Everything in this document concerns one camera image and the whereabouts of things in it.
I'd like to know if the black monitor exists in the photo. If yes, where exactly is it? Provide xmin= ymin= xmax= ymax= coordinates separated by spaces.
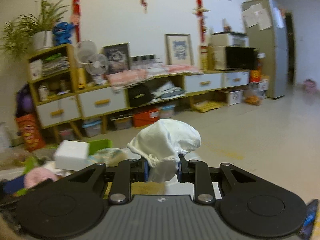
xmin=225 ymin=46 xmax=257 ymax=70

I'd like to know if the purple ball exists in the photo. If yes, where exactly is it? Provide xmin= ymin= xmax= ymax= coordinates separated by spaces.
xmin=21 ymin=95 xmax=34 ymax=113

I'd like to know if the black bag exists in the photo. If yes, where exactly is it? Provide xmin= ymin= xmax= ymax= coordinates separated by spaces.
xmin=127 ymin=84 xmax=153 ymax=107

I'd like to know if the wooden shelf cabinet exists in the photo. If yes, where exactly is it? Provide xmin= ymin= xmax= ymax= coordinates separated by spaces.
xmin=27 ymin=44 xmax=82 ymax=142

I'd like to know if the pink checked cloth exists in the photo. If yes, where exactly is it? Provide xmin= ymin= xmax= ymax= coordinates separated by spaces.
xmin=108 ymin=64 xmax=203 ymax=91

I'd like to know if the stack of papers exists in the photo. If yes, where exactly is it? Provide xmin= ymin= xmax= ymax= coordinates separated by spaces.
xmin=42 ymin=56 xmax=69 ymax=76

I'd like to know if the white foam block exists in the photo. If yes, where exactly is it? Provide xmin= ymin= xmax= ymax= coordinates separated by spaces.
xmin=53 ymin=140 xmax=89 ymax=171

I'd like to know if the orange cartoon bucket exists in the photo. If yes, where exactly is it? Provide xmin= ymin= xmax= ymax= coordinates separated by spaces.
xmin=15 ymin=113 xmax=46 ymax=152

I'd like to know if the white printer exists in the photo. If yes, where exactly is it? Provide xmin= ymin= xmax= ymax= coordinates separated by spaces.
xmin=212 ymin=31 xmax=249 ymax=47

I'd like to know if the grey refrigerator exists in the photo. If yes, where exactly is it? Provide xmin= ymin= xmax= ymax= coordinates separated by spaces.
xmin=241 ymin=0 xmax=288 ymax=99

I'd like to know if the green plastic bin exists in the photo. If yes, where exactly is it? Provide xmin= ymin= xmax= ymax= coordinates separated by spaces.
xmin=7 ymin=139 xmax=112 ymax=196

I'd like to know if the white sock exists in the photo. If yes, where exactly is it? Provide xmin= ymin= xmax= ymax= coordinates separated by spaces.
xmin=127 ymin=119 xmax=201 ymax=183

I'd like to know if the clear storage box blue lid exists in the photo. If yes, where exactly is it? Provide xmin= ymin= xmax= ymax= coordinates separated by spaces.
xmin=82 ymin=119 xmax=101 ymax=138

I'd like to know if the small white fan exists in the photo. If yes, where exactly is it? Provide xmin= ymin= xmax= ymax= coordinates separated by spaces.
xmin=86 ymin=54 xmax=109 ymax=85

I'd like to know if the pink plush towel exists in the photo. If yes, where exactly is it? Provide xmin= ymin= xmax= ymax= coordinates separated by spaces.
xmin=24 ymin=167 xmax=58 ymax=189

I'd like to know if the egg tray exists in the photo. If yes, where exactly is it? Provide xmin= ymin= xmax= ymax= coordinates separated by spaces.
xmin=194 ymin=101 xmax=221 ymax=113

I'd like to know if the long wooden tv cabinet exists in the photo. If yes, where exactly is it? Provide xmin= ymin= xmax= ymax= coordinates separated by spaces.
xmin=78 ymin=70 xmax=249 ymax=125

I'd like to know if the large white fan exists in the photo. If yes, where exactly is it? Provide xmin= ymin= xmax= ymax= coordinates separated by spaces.
xmin=74 ymin=40 xmax=98 ymax=64

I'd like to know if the potted green plant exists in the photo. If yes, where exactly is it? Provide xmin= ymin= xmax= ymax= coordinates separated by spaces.
xmin=1 ymin=0 xmax=68 ymax=59

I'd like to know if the framed cat picture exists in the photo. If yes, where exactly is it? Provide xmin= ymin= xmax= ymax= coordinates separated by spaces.
xmin=103 ymin=43 xmax=130 ymax=75

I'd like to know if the blue stitch plush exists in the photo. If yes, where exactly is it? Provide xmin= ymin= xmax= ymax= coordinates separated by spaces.
xmin=53 ymin=22 xmax=75 ymax=46

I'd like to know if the red hanging decoration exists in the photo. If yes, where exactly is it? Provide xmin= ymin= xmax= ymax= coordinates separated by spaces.
xmin=193 ymin=0 xmax=209 ymax=46

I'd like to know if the framed cartoon picture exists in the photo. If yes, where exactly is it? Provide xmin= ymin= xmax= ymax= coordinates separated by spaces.
xmin=165 ymin=34 xmax=194 ymax=66

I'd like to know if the white box on shelf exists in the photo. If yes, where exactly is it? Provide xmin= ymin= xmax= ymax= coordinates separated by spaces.
xmin=29 ymin=60 xmax=43 ymax=81

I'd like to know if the smartphone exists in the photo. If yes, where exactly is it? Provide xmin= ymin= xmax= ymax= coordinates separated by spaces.
xmin=299 ymin=199 xmax=319 ymax=240

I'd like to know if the orange box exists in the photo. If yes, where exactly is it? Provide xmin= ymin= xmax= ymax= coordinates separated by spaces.
xmin=133 ymin=108 xmax=160 ymax=127

